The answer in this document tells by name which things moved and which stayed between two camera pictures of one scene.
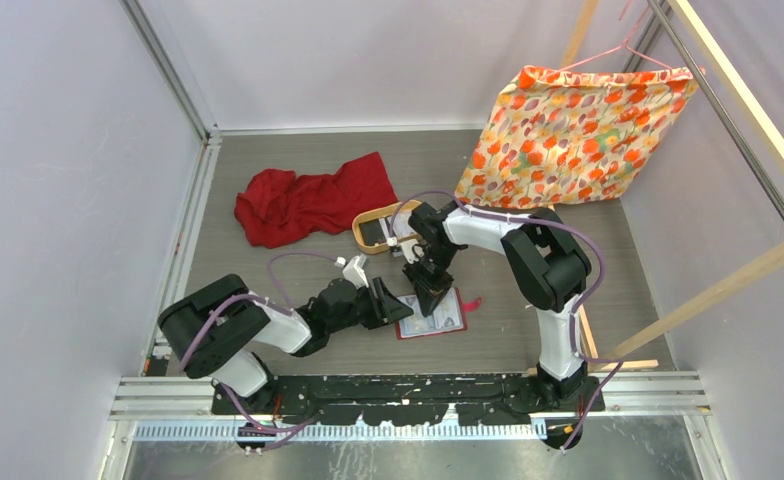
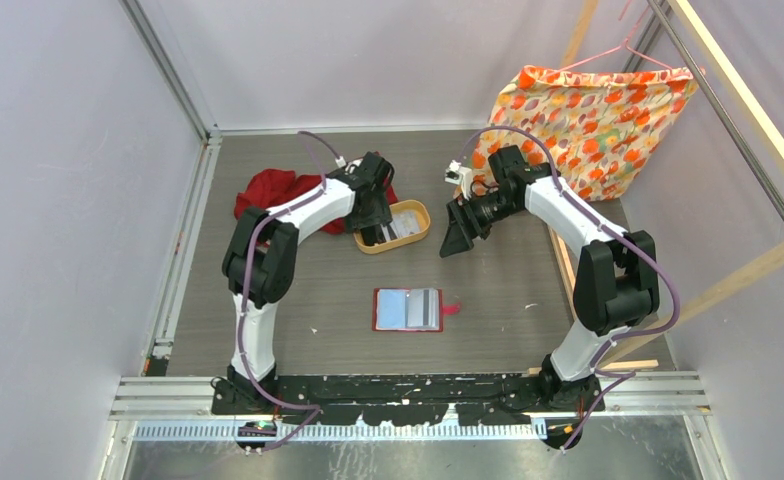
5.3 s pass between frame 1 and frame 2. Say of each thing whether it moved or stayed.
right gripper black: moved
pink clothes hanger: stayed
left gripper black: moved
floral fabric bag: stayed
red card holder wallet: moved
